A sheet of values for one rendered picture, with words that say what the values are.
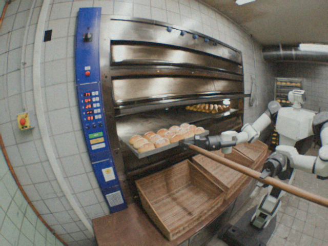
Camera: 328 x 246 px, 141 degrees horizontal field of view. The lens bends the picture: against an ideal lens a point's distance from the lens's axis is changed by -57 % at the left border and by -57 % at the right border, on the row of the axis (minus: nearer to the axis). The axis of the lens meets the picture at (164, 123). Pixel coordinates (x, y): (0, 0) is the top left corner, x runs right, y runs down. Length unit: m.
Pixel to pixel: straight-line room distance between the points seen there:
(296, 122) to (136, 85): 1.05
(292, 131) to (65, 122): 1.35
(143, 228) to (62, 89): 1.09
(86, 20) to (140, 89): 0.63
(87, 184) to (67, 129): 0.43
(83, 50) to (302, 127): 1.33
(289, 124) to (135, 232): 1.24
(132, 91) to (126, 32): 0.45
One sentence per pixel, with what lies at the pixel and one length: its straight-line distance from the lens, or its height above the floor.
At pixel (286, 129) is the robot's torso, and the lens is 0.92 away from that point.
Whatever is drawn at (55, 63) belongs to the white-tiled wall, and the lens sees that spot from 0.93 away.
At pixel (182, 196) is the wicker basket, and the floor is 0.59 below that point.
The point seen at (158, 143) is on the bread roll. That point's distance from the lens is 0.76.
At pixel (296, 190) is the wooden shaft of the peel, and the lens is 0.56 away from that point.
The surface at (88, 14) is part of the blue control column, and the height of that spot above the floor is 2.08.
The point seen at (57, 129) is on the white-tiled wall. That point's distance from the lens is 0.92.
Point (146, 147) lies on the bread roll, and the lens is 0.72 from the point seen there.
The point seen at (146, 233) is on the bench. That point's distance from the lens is 1.07.
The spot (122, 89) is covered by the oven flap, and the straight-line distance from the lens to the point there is 0.91.
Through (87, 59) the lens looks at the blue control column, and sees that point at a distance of 0.87.
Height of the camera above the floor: 1.51
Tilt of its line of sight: 14 degrees down
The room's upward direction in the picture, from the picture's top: 4 degrees counter-clockwise
